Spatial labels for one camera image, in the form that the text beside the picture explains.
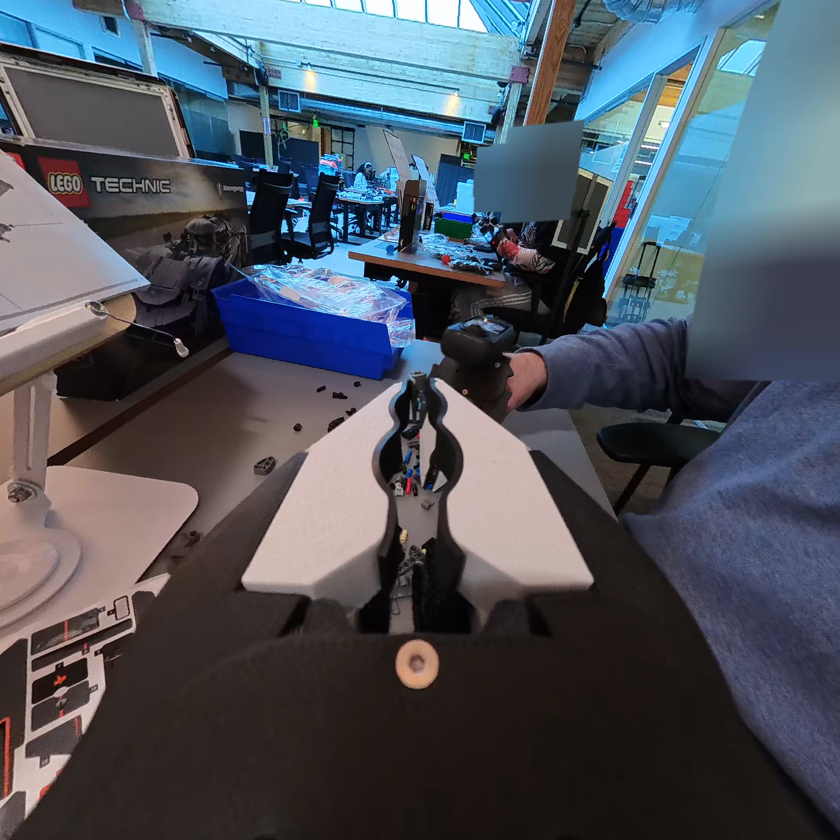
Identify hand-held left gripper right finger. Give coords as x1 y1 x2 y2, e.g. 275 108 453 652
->
419 378 596 634

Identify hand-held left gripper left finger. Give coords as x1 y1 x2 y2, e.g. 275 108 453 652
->
240 379 413 634

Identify dark grey lego beam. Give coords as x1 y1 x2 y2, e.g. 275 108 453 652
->
406 373 435 431

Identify person's right forearm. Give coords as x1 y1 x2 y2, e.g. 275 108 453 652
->
525 317 765 413

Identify lego sticker sheet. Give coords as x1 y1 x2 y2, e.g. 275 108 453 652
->
0 572 173 828

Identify black lego set box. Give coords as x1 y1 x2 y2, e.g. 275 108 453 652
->
0 134 252 403

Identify lego instruction booklet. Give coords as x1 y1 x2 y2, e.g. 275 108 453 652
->
0 151 152 332

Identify person's right hand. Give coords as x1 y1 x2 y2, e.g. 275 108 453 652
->
507 351 549 413

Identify wooden office desk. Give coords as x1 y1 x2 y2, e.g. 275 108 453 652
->
348 226 509 290

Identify black chair seat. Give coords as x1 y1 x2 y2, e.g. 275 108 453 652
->
596 420 723 516

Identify clear plastic bags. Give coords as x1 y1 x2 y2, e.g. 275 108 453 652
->
246 264 416 349

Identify black cardboard box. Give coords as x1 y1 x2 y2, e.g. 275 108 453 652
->
397 177 437 253

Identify black rolling case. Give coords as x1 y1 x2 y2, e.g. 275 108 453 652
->
620 241 660 322

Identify blue plastic bin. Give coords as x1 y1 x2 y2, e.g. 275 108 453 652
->
211 277 416 382

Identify white book stand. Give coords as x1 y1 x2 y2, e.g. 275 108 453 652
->
0 298 200 631

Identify black office chair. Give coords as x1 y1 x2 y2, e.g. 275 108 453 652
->
282 172 342 260
246 167 296 263

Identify person's blue sweater torso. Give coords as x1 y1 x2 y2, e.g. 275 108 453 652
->
623 379 840 831

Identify grey framed board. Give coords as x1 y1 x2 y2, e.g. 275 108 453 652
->
0 52 196 160

